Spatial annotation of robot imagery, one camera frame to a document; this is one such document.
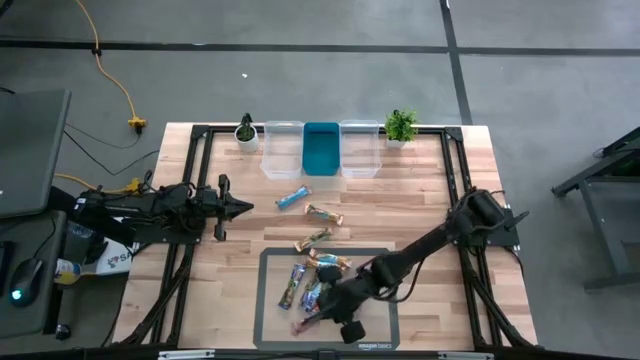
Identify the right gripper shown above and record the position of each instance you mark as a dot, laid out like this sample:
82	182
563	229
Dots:
345	305

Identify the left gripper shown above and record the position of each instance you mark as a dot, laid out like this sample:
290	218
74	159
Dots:
216	205

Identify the red granola bar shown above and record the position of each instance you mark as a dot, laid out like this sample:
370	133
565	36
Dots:
302	328

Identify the blue green granola bar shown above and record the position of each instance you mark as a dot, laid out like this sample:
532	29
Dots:
307	302
315	287
292	286

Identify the bright blue granola bar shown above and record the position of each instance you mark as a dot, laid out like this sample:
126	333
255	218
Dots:
293	197

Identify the small green snack bar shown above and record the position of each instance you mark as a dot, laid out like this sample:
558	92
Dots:
313	239

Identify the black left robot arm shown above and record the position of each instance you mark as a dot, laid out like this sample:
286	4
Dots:
150	206

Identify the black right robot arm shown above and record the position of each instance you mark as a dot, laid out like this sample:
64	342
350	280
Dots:
425	245

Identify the grey-bordered beige silicone mat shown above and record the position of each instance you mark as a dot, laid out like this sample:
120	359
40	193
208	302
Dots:
272	330

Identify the dark plant in white pot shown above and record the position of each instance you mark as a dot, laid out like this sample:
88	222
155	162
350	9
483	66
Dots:
246	140

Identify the clear plastic bin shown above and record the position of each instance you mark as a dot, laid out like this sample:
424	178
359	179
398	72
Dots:
360	150
281	150

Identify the teal plastic bin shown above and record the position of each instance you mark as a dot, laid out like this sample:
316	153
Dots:
321	150

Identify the white printed box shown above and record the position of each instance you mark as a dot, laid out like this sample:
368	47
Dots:
117	260

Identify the leafy green plant white pot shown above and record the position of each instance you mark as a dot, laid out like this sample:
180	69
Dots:
400	127

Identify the yellow white bottle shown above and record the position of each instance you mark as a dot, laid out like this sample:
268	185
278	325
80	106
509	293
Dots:
67	272

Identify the grey monitor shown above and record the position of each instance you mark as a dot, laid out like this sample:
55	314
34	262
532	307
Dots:
30	150

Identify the small black round object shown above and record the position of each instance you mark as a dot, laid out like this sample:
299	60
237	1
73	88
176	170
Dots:
63	332

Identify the black mouse with blue light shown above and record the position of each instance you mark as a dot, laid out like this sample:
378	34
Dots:
25	280

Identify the dark grey desk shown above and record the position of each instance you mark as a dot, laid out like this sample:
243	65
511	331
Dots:
35	320

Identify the black keyboard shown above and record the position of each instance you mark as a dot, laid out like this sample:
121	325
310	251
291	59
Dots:
5	270

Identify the black metal table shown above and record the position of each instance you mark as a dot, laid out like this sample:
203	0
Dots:
600	170

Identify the silver bracket strip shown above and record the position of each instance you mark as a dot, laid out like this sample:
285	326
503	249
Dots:
186	355
465	356

